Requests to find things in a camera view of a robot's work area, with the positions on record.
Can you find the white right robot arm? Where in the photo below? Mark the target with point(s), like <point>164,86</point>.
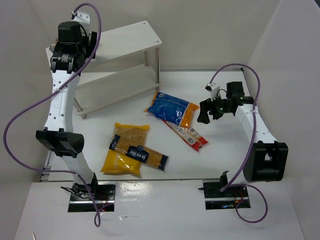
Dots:
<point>266,157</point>

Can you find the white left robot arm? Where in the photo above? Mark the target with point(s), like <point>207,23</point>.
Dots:
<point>69,55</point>

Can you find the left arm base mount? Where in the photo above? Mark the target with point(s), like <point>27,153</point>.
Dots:
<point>80,200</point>

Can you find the yellow fusilli pasta bag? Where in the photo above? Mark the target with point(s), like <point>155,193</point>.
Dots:
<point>118,161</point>

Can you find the white two-tier shelf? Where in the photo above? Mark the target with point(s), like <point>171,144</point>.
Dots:
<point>127,64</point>

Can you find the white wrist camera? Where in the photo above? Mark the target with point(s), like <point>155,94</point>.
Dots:
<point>83,18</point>
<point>213,88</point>

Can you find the spaghetti bag with navy ends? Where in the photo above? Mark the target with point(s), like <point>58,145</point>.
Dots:
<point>138,152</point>

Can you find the fusilli bag with dark label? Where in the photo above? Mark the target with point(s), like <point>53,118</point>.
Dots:
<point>52,46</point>

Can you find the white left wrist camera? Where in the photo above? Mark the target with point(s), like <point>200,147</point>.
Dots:
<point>83,18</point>

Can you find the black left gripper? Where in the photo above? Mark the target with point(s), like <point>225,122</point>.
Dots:
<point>92,40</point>

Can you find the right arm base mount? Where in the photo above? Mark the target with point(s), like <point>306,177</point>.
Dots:
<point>216,200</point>

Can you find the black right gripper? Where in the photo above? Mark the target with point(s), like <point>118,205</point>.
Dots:
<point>214,109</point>

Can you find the blue and orange pasta bag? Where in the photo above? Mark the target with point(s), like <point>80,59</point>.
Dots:
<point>172,109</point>

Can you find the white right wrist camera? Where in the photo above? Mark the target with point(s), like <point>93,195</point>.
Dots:
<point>213,88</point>

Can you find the red spaghetti packet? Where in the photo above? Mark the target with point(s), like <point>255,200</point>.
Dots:
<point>189,135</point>

